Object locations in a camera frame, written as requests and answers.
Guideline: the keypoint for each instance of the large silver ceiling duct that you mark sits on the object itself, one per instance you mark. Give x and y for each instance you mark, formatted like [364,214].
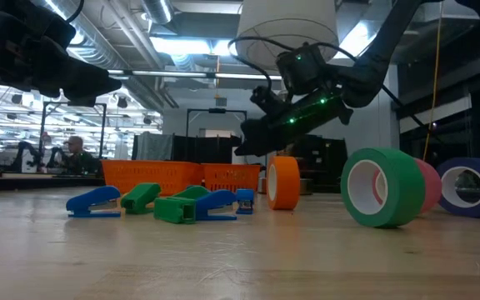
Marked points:
[111,62]

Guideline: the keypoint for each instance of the green stapler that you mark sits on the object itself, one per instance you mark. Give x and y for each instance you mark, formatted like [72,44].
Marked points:
[171,210]
[192,191]
[142,193]

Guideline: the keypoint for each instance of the orange plastic basket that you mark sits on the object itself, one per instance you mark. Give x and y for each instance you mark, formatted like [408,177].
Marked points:
[156,173]
[229,176]

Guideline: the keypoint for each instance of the pink tape roll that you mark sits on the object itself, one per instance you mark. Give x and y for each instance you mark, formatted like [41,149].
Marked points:
[431,183]

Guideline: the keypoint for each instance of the black metal gantry frame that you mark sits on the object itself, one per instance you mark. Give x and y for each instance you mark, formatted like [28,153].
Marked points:
[103,129]
[217,111]

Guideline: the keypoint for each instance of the small grey hanging sign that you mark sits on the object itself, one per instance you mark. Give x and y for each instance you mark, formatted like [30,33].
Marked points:
[221,102]

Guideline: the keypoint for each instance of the long ceiling light strip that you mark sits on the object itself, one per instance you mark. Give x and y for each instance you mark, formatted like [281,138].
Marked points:
[173,73]

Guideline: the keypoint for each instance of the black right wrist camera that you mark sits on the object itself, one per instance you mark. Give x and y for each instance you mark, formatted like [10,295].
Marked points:
[267,100]

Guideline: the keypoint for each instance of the green tape roll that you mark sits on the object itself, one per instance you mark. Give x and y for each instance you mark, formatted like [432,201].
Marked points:
[406,187]

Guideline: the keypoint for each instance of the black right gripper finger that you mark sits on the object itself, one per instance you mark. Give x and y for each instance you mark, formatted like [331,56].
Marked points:
[252,139]
[279,141]

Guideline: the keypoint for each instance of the black curtain panel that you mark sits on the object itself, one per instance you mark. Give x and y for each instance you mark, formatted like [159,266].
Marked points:
[206,150]

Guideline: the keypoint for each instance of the blue stapler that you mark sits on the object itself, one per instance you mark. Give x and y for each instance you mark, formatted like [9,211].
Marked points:
[94,196]
[217,199]
[245,196]

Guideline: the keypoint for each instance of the black cabinet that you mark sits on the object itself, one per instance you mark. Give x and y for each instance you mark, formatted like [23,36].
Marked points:
[327,162]

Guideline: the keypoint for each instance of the grey cloth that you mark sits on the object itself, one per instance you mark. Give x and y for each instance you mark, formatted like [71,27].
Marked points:
[153,146]

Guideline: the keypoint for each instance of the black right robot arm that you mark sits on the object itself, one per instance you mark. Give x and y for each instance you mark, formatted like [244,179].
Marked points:
[383,41]

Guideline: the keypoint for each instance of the black background robot arm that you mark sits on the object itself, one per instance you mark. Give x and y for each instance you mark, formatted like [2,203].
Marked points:
[23,150]

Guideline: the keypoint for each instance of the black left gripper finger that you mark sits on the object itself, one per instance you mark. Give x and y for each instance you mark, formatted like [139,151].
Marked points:
[77,79]
[81,101]

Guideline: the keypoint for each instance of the person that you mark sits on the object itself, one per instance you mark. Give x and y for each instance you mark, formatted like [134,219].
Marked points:
[77,158]

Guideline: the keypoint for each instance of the round silver ceiling duct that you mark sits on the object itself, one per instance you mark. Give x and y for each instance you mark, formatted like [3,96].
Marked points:
[156,10]

